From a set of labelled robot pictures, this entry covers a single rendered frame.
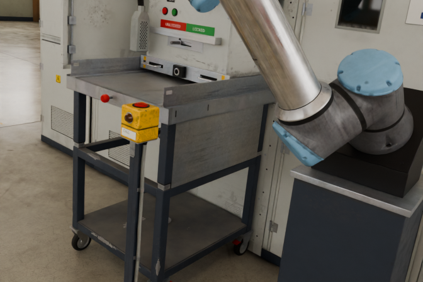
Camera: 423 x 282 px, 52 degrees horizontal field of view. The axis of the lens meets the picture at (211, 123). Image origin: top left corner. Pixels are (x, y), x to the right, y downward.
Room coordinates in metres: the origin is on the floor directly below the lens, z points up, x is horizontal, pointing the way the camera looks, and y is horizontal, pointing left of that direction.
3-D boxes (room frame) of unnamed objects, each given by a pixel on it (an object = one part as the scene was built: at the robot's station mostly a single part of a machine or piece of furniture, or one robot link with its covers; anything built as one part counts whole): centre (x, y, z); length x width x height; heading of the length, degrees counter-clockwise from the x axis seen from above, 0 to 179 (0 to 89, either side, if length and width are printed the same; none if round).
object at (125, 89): (1.87, 0.17, 0.82); 0.68 x 0.62 x 0.06; 141
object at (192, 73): (1.91, 0.14, 0.90); 0.54 x 0.05 x 0.06; 51
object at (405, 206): (1.25, -0.48, 0.74); 0.35 x 0.32 x 0.02; 55
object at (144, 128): (1.22, 0.21, 0.85); 0.08 x 0.08 x 0.10; 51
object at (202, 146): (1.87, 0.17, 0.46); 0.64 x 0.58 x 0.66; 141
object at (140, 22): (1.98, 0.36, 1.04); 0.08 x 0.05 x 0.17; 141
